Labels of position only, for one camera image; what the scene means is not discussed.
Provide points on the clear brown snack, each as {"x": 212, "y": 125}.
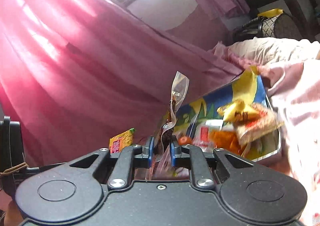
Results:
{"x": 161, "y": 166}

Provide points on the orange clear snack bag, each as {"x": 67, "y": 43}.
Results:
{"x": 227, "y": 140}

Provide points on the white green vegetable snack pouch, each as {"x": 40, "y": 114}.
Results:
{"x": 201, "y": 138}

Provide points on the rice cracker snack pack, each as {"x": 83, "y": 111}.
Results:
{"x": 252, "y": 130}

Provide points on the colourful lined tray box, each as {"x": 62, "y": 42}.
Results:
{"x": 249, "y": 88}

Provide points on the beige pillow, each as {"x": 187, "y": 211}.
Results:
{"x": 270, "y": 50}

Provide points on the person's left hand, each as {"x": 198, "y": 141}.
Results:
{"x": 12, "y": 216}

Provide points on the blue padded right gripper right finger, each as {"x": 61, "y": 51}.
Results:
{"x": 192, "y": 157}

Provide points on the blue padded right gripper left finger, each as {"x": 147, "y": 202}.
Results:
{"x": 125, "y": 163}

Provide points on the yellow green candy bar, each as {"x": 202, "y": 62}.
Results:
{"x": 120, "y": 141}

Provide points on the small orange tomato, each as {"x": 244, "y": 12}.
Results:
{"x": 185, "y": 140}

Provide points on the floral pink bed sheet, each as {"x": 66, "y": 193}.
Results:
{"x": 295, "y": 103}

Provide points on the pink bed curtain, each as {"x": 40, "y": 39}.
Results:
{"x": 83, "y": 24}

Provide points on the gold foil snack pouch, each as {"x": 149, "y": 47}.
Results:
{"x": 238, "y": 111}

